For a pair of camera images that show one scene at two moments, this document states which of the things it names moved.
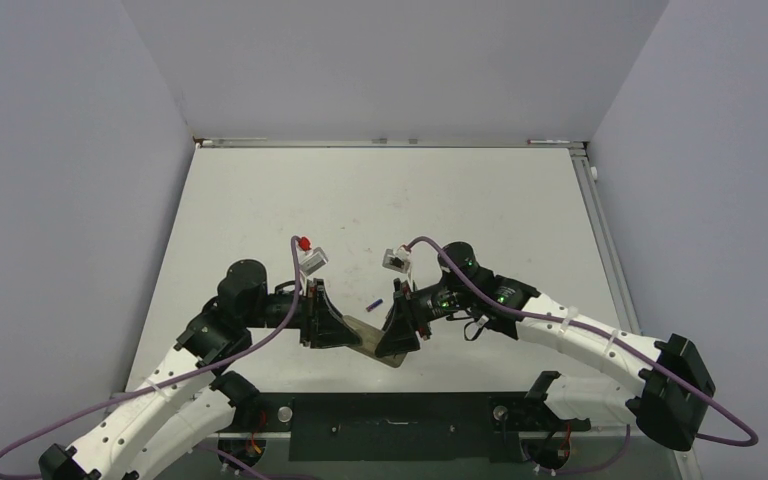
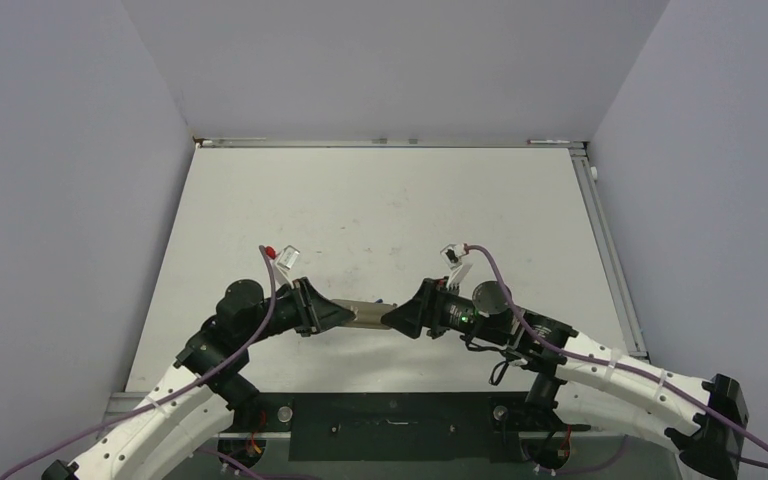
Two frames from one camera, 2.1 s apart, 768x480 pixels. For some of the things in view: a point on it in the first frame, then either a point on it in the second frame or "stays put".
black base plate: [399, 426] stays put
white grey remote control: [371, 336] -> [367, 314]
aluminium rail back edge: [335, 143] stays put
